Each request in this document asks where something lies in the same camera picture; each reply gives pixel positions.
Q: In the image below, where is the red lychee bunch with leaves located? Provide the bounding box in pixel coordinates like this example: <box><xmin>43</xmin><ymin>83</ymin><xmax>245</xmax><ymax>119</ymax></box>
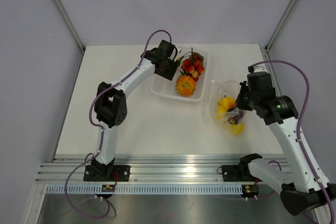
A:
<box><xmin>178</xmin><ymin>48</ymin><xmax>205</xmax><ymax>82</ymax></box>

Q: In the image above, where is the yellow pear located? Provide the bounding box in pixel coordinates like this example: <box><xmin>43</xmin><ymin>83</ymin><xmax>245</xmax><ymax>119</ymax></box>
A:
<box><xmin>218</xmin><ymin>97</ymin><xmax>235</xmax><ymax>110</ymax></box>

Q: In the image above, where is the dark red plum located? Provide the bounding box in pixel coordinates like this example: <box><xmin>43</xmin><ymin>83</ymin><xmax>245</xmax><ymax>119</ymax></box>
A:
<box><xmin>226</xmin><ymin>108</ymin><xmax>245</xmax><ymax>124</ymax></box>

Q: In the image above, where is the clear zip top bag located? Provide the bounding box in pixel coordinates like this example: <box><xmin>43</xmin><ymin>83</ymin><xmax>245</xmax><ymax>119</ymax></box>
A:
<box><xmin>209</xmin><ymin>80</ymin><xmax>246</xmax><ymax>137</ymax></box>

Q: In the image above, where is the yellow bell pepper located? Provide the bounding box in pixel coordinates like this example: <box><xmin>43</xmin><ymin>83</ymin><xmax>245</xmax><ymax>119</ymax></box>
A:
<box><xmin>215</xmin><ymin>105</ymin><xmax>227</xmax><ymax>120</ymax></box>

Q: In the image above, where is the yellow lemon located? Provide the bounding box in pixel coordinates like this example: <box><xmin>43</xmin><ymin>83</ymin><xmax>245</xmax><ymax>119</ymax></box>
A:
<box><xmin>230</xmin><ymin>123</ymin><xmax>244</xmax><ymax>135</ymax></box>

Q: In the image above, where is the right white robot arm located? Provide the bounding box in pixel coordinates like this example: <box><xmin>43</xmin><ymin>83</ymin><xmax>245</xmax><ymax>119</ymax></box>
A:
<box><xmin>236</xmin><ymin>71</ymin><xmax>335</xmax><ymax>216</ymax></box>

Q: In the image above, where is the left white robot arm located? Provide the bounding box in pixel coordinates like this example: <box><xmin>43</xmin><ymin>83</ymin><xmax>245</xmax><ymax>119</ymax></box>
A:
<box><xmin>90</xmin><ymin>40</ymin><xmax>179</xmax><ymax>181</ymax></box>

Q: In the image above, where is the white plastic basket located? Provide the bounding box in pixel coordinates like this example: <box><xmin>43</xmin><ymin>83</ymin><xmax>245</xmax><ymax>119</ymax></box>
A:
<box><xmin>151</xmin><ymin>47</ymin><xmax>211</xmax><ymax>102</ymax></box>

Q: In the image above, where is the orange spiky horned melon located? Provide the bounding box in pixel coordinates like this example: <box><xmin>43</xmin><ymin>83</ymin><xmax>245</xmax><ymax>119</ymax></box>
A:
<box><xmin>175</xmin><ymin>75</ymin><xmax>196</xmax><ymax>97</ymax></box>

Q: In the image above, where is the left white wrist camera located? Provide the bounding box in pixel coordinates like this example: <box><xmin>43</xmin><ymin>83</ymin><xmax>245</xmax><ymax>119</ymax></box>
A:
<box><xmin>175</xmin><ymin>45</ymin><xmax>183</xmax><ymax>54</ymax></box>

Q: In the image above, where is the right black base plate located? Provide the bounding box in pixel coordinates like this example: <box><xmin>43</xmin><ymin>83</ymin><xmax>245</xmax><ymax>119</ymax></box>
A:
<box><xmin>216</xmin><ymin>165</ymin><xmax>261</xmax><ymax>183</ymax></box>

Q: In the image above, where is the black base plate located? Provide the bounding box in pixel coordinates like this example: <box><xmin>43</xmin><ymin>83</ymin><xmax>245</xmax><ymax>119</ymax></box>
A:
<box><xmin>83</xmin><ymin>165</ymin><xmax>131</xmax><ymax>182</ymax></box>
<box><xmin>216</xmin><ymin>165</ymin><xmax>261</xmax><ymax>183</ymax></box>

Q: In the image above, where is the aluminium mounting rail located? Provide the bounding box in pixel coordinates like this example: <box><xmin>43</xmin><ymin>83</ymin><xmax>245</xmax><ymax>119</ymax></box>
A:
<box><xmin>35</xmin><ymin>154</ymin><xmax>321</xmax><ymax>186</ymax></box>

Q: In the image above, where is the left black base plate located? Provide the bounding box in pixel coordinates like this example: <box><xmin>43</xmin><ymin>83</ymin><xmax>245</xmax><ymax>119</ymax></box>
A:
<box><xmin>83</xmin><ymin>165</ymin><xmax>131</xmax><ymax>182</ymax></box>

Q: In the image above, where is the white slotted cable duct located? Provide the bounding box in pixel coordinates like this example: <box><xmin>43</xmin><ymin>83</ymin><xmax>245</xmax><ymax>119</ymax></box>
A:
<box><xmin>46</xmin><ymin>184</ymin><xmax>243</xmax><ymax>195</ymax></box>

